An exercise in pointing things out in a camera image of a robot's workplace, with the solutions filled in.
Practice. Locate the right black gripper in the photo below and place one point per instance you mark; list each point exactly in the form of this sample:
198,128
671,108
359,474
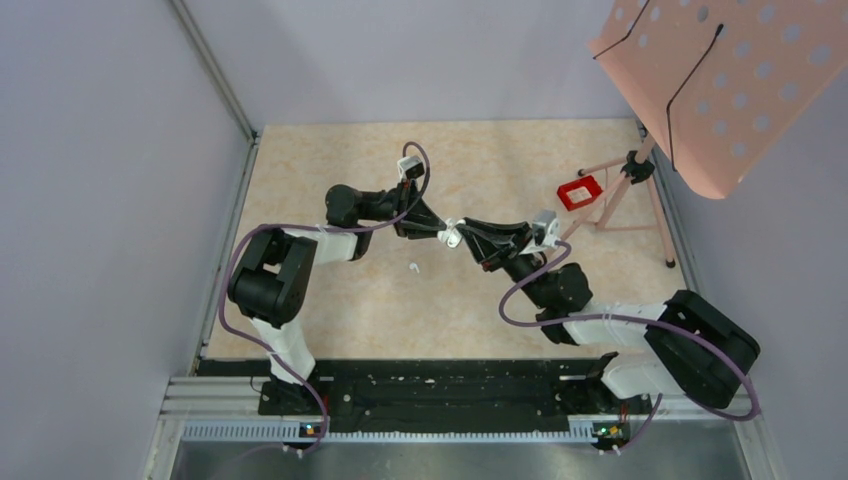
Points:
496,243

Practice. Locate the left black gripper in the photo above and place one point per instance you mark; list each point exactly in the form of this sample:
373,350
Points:
427,224

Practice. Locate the white charging case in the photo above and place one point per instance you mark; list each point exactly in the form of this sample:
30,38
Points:
450,237

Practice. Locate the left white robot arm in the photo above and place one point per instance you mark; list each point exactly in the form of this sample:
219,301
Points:
269,284

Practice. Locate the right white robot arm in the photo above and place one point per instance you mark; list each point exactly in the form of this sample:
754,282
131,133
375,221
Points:
682,346

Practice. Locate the red square box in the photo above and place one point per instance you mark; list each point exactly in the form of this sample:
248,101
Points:
579,193

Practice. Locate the pink perforated music stand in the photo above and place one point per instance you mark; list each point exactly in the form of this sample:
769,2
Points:
718,83

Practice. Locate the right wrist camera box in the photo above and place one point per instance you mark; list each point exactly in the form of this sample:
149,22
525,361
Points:
545,228

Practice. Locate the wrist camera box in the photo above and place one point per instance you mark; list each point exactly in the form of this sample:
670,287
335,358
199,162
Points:
410,168
545,228

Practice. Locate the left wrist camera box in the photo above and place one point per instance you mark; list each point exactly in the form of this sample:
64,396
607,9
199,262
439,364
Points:
410,168

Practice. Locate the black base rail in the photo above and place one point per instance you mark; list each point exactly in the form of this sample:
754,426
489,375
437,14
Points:
416,402

